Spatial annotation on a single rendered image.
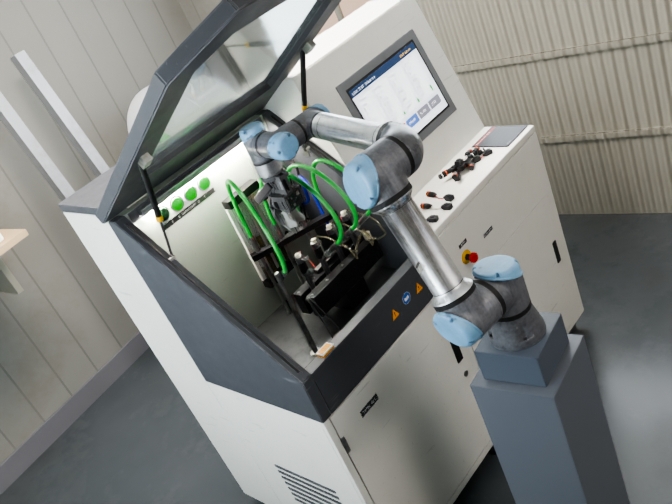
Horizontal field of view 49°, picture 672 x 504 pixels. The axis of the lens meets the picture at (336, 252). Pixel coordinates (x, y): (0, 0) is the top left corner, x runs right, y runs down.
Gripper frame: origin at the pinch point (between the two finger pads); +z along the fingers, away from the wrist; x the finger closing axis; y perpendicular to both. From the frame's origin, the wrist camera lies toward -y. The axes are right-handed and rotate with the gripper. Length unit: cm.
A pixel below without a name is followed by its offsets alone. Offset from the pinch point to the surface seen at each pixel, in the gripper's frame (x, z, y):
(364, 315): -5.2, 26.2, 21.3
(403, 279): 14.3, 27.5, 21.7
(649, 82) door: 192, 51, 27
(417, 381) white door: 3, 61, 22
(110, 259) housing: -35, -8, -51
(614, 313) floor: 113, 121, 30
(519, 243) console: 75, 57, 22
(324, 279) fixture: 4.1, 23.2, -2.5
